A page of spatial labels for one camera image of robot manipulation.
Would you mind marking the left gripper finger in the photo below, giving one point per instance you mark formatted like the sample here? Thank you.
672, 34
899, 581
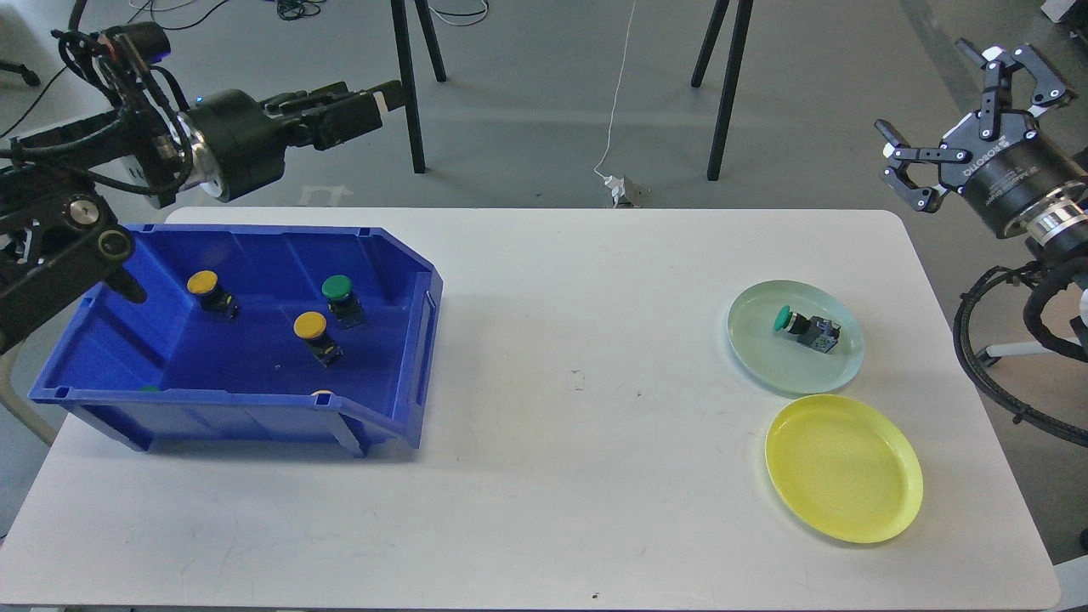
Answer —
326, 128
388, 96

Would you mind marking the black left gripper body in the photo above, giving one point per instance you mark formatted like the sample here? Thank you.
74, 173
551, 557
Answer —
236, 147

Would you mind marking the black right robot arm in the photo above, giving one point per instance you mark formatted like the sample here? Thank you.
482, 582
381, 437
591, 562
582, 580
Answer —
1057, 239

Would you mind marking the black tripod leg right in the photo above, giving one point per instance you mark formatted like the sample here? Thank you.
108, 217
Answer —
739, 35

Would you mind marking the green push button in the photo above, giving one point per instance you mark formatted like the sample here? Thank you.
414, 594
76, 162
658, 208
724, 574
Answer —
338, 290
816, 333

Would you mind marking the black tripod leg left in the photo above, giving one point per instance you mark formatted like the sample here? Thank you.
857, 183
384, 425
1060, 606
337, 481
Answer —
402, 38

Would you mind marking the blue plastic bin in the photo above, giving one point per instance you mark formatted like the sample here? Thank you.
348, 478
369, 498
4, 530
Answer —
164, 369

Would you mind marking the black tripod leg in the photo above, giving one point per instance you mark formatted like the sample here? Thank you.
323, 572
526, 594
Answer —
739, 35
402, 38

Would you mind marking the yellow push button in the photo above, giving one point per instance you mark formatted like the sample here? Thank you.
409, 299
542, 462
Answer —
213, 298
313, 329

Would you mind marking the light green plate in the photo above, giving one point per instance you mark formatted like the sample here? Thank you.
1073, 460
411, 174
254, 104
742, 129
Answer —
774, 357

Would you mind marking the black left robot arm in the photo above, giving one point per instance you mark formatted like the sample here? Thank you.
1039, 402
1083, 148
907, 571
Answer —
60, 236

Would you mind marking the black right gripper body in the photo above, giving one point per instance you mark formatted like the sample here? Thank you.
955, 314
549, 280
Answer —
1001, 178

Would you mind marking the yellow plate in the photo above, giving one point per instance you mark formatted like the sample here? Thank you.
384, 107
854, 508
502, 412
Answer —
844, 469

